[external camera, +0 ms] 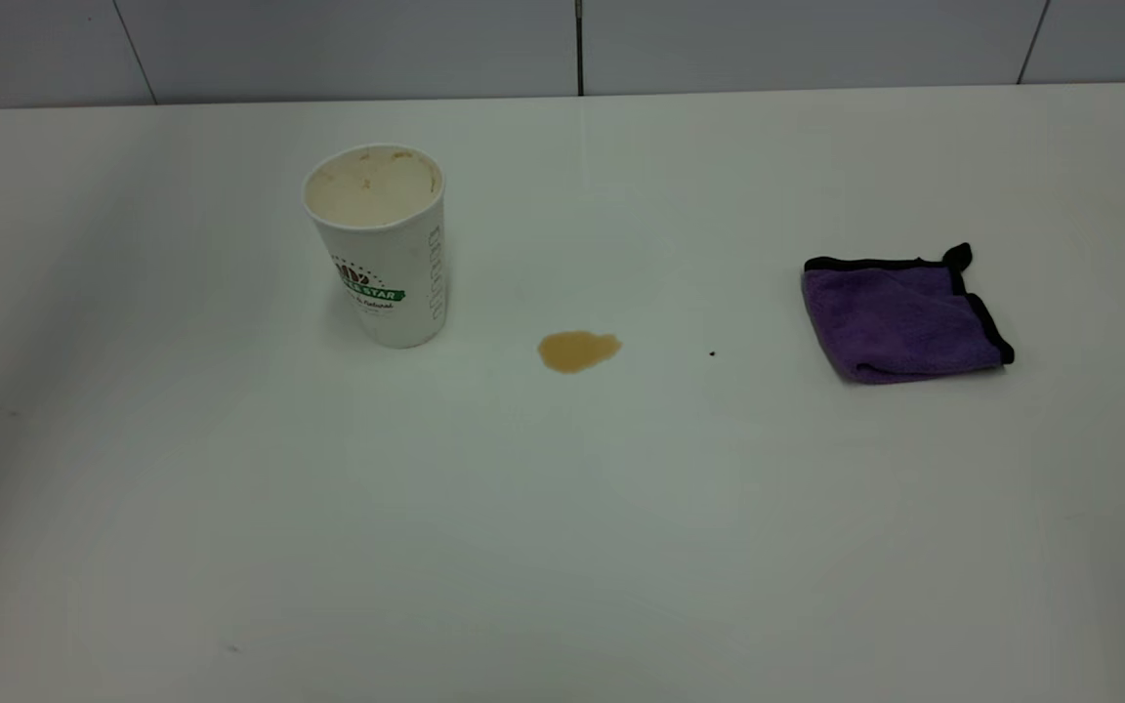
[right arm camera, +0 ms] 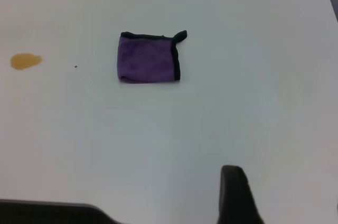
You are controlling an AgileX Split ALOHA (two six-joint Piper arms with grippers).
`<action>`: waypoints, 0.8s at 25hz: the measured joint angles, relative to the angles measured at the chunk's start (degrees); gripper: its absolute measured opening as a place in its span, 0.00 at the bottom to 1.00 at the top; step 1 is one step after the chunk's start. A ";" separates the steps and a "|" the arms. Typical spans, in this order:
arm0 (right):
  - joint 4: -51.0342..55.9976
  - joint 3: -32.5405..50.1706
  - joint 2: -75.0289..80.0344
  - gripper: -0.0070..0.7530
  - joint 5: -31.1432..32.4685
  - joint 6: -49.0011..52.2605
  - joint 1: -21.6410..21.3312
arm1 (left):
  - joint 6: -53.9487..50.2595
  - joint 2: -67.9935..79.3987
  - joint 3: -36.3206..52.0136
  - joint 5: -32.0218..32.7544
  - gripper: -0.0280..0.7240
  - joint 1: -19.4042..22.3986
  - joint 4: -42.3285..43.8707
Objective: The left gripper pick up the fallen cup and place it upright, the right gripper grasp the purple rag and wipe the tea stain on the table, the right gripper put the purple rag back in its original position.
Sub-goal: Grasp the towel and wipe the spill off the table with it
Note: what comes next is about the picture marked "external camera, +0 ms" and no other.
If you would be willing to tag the white paper cup green logo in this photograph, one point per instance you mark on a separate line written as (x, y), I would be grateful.
(377, 264)

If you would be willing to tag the purple cloth with black trim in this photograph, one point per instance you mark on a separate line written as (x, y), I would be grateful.
(895, 322)

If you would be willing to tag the brown liquid spill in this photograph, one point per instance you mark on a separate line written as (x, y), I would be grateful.
(577, 351)

